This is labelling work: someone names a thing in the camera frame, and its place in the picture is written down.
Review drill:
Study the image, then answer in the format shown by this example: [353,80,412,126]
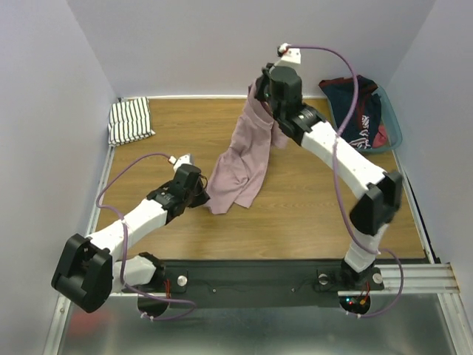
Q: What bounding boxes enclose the pink tank top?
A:
[205,83,288,214]

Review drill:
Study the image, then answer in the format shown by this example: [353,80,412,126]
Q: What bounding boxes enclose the black white striped tank top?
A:
[108,97,155,147]

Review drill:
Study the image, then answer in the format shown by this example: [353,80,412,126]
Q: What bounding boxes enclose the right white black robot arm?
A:
[255,63,403,288]

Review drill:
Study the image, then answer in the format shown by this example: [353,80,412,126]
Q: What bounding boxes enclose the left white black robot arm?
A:
[51,163,209,313]

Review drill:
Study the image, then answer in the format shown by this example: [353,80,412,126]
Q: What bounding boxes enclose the dark navy maroon garment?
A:
[319,75,381,149]

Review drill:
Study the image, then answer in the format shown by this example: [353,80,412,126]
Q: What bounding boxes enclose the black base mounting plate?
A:
[140,259,384,309]

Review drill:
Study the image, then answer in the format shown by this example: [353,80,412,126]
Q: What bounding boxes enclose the red garment in basket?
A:
[372,124,389,149]

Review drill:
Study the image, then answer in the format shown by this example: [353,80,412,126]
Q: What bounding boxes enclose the teal plastic basket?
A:
[329,84,402,153]

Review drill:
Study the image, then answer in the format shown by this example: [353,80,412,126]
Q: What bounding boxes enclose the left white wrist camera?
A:
[168,153,194,172]

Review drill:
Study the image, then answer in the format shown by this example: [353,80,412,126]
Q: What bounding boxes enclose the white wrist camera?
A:
[168,153,194,172]
[274,43,302,70]

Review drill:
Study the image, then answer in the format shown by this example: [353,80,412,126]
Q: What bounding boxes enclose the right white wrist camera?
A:
[274,43,302,70]

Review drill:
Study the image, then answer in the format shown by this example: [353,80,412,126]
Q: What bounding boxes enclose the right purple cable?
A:
[279,44,404,319]

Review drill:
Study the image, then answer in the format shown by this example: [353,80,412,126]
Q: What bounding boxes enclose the left aluminium frame rail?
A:
[43,97,129,355]

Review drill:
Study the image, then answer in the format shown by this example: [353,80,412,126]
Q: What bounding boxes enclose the aluminium frame rail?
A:
[43,97,129,355]
[392,149,472,354]
[110,263,453,296]

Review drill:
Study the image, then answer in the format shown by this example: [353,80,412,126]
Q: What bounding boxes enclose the front aluminium frame rail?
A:
[110,263,453,296]

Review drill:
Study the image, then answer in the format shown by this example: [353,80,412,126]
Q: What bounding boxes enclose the right aluminium frame rail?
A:
[392,149,472,354]

